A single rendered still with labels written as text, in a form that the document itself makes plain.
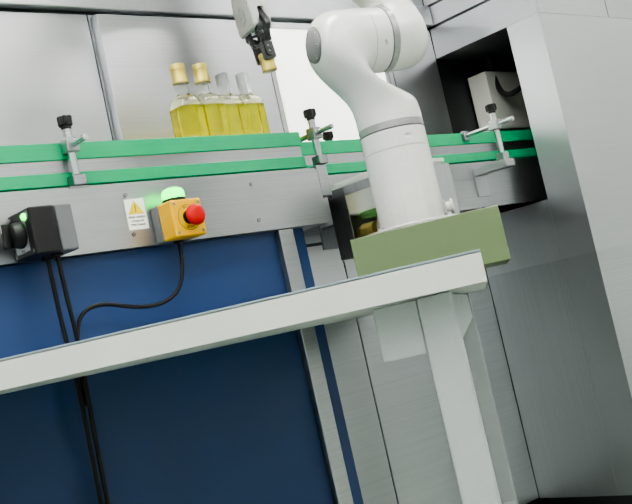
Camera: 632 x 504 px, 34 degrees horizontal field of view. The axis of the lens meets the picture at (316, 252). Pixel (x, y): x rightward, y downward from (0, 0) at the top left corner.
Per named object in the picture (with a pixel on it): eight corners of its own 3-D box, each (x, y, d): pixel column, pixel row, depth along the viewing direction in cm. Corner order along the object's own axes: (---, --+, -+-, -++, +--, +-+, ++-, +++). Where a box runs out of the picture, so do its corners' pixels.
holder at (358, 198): (377, 256, 247) (363, 193, 248) (465, 231, 227) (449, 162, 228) (325, 265, 236) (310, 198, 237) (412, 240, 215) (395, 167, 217)
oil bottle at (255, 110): (267, 187, 241) (247, 98, 243) (282, 181, 237) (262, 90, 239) (248, 189, 237) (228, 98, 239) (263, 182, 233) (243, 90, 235)
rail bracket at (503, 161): (484, 197, 281) (464, 116, 282) (534, 181, 268) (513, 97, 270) (472, 198, 277) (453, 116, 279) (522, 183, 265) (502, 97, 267)
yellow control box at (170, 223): (187, 243, 201) (179, 205, 201) (210, 235, 195) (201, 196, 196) (157, 247, 196) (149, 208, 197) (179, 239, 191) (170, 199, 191)
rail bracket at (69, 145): (84, 189, 191) (70, 118, 192) (104, 179, 185) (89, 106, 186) (65, 190, 188) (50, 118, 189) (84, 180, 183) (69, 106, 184)
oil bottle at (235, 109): (247, 189, 237) (227, 98, 239) (263, 183, 233) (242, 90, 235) (228, 191, 234) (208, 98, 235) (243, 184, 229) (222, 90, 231)
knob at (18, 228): (17, 251, 176) (-1, 253, 174) (12, 225, 176) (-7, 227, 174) (29, 245, 172) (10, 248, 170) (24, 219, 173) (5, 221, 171)
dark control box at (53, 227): (58, 260, 182) (49, 213, 183) (80, 251, 176) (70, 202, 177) (15, 266, 177) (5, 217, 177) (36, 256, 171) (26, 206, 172)
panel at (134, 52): (398, 147, 291) (371, 30, 294) (406, 144, 289) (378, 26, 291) (120, 166, 231) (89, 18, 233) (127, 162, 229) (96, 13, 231)
